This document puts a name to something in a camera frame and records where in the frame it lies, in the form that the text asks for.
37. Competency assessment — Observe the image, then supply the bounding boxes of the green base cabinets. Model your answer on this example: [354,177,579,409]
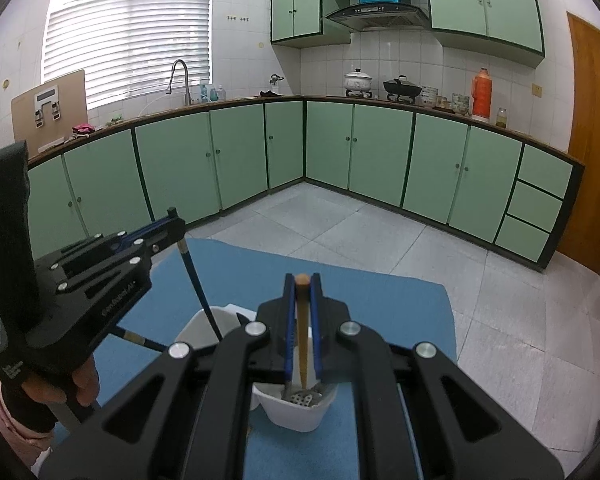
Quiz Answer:
[0,95,586,273]

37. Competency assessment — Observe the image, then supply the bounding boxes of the wooden chopstick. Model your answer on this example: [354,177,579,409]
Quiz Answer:
[295,272,311,391]

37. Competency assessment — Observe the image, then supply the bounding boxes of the person's left forearm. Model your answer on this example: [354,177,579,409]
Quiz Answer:
[0,360,56,466]

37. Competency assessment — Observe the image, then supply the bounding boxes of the white utensil holder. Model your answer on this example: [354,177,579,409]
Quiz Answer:
[172,304,340,433]

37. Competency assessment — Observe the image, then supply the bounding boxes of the blue tablecloth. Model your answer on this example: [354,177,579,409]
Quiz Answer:
[55,237,457,480]

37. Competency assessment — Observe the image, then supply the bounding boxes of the black chopstick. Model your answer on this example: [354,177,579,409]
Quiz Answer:
[177,237,224,341]
[111,326,168,353]

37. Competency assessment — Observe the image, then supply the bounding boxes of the range hood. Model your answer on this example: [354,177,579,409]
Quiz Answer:
[322,2,431,32]

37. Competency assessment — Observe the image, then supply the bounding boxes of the metal kitchen faucet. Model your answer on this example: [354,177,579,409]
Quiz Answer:
[166,59,193,106]

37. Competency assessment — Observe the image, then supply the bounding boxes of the white window blinds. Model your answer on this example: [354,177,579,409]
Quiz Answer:
[41,0,216,110]

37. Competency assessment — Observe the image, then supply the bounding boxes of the green wall cabinets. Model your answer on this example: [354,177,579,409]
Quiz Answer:
[270,0,546,68]

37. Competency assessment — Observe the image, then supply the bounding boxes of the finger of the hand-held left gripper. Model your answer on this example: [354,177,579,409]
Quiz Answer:
[130,217,187,262]
[111,207,178,251]

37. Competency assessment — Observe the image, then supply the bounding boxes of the wooden door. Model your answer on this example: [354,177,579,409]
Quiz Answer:
[555,12,600,276]

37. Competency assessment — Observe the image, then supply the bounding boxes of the red thermos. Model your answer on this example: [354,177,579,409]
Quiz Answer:
[471,67,493,121]

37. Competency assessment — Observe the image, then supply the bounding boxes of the black wok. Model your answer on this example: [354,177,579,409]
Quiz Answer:
[382,75,424,99]

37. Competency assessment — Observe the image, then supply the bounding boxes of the white cooking pot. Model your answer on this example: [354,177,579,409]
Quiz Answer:
[344,67,375,93]

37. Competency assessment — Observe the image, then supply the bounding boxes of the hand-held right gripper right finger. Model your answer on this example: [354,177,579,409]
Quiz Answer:
[310,274,563,480]

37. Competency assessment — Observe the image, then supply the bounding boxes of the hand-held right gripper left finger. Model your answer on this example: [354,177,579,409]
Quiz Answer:
[40,272,301,480]

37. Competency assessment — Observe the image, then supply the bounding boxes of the person's left hand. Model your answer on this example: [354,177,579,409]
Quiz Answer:
[22,345,101,408]

